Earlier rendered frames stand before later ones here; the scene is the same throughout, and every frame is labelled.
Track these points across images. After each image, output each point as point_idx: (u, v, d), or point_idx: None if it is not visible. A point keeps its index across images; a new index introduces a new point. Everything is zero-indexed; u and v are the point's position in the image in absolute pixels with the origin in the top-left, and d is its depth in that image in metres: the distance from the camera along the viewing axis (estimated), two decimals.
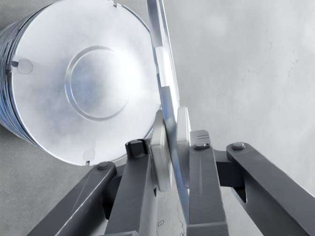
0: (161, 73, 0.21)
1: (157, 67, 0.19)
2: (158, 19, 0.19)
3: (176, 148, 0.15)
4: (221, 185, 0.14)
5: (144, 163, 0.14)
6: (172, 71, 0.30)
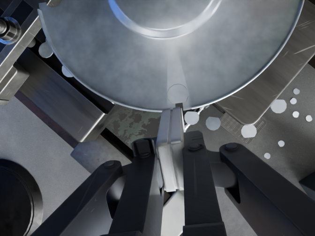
0: None
1: None
2: None
3: (170, 149, 0.15)
4: (215, 186, 0.14)
5: (150, 162, 0.14)
6: None
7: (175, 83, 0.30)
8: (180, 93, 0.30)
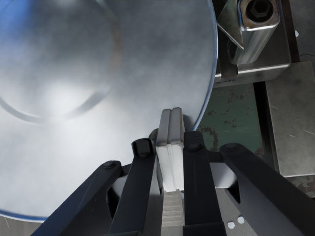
0: None
1: None
2: None
3: (170, 149, 0.15)
4: (215, 186, 0.14)
5: (150, 162, 0.14)
6: (41, 12, 0.25)
7: None
8: None
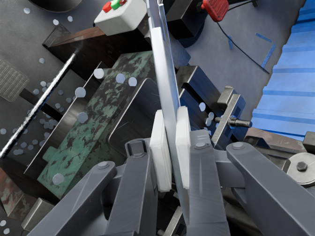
0: None
1: None
2: (164, 14, 0.40)
3: (176, 148, 0.15)
4: (221, 185, 0.14)
5: (144, 163, 0.14)
6: (175, 84, 0.35)
7: None
8: None
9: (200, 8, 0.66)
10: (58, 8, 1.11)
